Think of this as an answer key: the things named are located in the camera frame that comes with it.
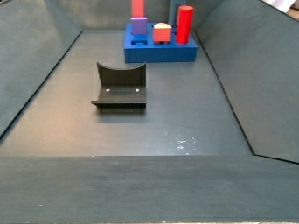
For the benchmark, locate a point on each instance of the light blue square-circle object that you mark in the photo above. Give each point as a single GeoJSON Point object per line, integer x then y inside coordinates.
{"type": "Point", "coordinates": [174, 8]}

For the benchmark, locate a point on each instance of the black curved fixture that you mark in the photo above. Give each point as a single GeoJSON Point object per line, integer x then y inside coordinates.
{"type": "Point", "coordinates": [122, 86]}

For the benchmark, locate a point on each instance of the purple square peg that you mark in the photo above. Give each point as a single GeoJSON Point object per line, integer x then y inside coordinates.
{"type": "Point", "coordinates": [139, 25]}

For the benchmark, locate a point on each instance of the blue shape sorter base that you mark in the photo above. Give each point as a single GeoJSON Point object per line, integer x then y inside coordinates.
{"type": "Point", "coordinates": [141, 49]}

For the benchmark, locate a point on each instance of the red pentagon peg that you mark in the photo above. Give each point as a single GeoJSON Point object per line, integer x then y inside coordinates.
{"type": "Point", "coordinates": [162, 33]}

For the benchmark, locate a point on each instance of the red hexagonal peg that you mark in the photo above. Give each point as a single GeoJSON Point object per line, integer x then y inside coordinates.
{"type": "Point", "coordinates": [185, 24]}

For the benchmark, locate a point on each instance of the orange rectangular peg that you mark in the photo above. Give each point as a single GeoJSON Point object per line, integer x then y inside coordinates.
{"type": "Point", "coordinates": [138, 8]}

